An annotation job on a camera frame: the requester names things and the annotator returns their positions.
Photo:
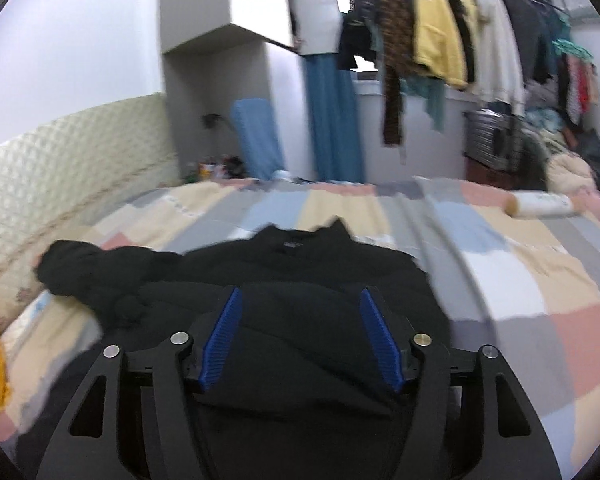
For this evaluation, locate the pink fluffy blanket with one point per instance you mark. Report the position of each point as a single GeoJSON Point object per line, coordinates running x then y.
{"type": "Point", "coordinates": [597, 207]}

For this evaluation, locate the pale yellow hanging jacket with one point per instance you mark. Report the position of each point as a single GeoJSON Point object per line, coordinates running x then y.
{"type": "Point", "coordinates": [467, 10]}

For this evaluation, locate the teal hanging garment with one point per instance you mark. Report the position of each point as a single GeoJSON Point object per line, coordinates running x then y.
{"type": "Point", "coordinates": [430, 97]}

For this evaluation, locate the dark grey hanging garment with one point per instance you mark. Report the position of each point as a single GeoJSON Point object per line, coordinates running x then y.
{"type": "Point", "coordinates": [527, 25]}

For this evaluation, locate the bedside clutter of bottles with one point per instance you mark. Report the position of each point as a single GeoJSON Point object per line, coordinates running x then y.
{"type": "Point", "coordinates": [215, 169]}

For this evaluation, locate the pile of clothes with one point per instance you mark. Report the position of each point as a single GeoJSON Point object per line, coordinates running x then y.
{"type": "Point", "coordinates": [590, 150]}

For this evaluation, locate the colourful clothes on teal hanger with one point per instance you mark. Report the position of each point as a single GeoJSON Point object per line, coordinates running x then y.
{"type": "Point", "coordinates": [577, 80]}

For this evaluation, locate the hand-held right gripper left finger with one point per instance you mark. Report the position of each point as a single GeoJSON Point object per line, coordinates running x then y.
{"type": "Point", "coordinates": [222, 340]}

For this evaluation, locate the cream cylindrical bolster pillow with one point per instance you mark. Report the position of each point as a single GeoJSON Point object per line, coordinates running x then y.
{"type": "Point", "coordinates": [540, 204]}

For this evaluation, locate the brown patterned garment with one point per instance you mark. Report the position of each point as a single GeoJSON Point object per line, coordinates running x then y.
{"type": "Point", "coordinates": [395, 35]}

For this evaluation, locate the grey wardrobe cabinet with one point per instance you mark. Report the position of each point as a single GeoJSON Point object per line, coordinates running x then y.
{"type": "Point", "coordinates": [205, 0]}

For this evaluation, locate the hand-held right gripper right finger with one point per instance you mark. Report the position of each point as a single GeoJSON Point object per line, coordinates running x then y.
{"type": "Point", "coordinates": [380, 340]}

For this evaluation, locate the white hoodie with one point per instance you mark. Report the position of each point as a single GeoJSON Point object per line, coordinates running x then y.
{"type": "Point", "coordinates": [500, 50]}

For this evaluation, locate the cream quilted headboard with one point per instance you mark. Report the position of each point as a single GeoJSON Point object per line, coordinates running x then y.
{"type": "Point", "coordinates": [55, 170]}

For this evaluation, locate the cream fluffy blanket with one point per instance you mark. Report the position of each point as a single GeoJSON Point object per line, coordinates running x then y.
{"type": "Point", "coordinates": [570, 172]}

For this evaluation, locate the patchwork bed blanket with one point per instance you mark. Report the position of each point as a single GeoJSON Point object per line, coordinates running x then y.
{"type": "Point", "coordinates": [505, 270]}

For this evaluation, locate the yellow hoodie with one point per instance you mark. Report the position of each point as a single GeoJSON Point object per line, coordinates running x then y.
{"type": "Point", "coordinates": [432, 25]}

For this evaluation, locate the grey ribbed suitcase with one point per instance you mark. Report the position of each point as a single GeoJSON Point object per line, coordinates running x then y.
{"type": "Point", "coordinates": [490, 140]}

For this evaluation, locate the blue curtain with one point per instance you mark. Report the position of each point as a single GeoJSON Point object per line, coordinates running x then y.
{"type": "Point", "coordinates": [332, 125]}

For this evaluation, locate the black jacket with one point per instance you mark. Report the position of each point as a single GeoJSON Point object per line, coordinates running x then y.
{"type": "Point", "coordinates": [355, 35]}
{"type": "Point", "coordinates": [300, 285]}

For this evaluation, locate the black hanging jacket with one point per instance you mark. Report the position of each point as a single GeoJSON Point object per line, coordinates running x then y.
{"type": "Point", "coordinates": [355, 35]}

